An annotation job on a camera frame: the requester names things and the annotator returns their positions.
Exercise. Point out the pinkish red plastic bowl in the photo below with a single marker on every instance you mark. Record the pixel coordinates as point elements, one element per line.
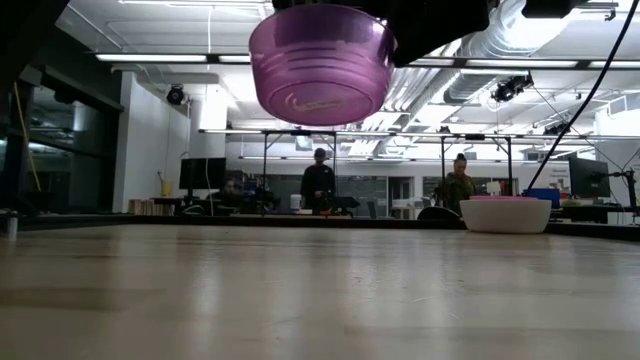
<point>502,198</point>

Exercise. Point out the blue plastic bin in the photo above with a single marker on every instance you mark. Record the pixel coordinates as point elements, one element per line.
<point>542,195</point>

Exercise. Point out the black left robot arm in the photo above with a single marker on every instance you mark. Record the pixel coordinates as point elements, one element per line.
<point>20,25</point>

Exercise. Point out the person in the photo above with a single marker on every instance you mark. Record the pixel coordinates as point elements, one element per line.
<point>230,187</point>
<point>457,187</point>
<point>317,185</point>

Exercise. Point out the black ceiling dome camera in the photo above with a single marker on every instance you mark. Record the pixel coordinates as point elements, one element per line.
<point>175,95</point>

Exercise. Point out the white bowl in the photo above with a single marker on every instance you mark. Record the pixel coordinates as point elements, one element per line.
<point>505,217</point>

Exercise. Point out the purple plastic bowl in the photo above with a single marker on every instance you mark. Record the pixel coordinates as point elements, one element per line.
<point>320,75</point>

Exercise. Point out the black desk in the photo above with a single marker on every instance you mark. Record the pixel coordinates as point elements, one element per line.
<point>590,212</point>

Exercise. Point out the black metal table frame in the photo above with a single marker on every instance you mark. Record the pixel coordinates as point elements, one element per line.
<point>350,221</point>

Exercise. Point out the yellow cup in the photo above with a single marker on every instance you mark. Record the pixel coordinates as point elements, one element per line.
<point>166,189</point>

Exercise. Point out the long ceiling light strip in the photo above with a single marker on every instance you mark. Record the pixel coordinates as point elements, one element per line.
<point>150,58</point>

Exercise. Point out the wooden blocks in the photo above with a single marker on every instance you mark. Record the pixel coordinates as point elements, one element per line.
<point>150,207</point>

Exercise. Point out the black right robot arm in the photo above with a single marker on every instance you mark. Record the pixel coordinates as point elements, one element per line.
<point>550,7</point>

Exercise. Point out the black chair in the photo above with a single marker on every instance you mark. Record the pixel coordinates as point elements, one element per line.
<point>437,214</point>

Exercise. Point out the white cup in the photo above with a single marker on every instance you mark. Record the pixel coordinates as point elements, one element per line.
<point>295,202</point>

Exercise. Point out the small white cylinder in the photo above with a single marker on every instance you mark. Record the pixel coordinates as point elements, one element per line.
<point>12,227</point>

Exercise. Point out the black ceiling spotlight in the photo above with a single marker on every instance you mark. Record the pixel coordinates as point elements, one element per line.
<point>557,129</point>
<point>510,89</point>

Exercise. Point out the black metal rig frame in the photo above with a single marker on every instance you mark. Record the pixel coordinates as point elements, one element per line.
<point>475,136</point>
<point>300,133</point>

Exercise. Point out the black computer monitor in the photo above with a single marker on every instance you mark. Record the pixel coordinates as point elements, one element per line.
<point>590,177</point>
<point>202,173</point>

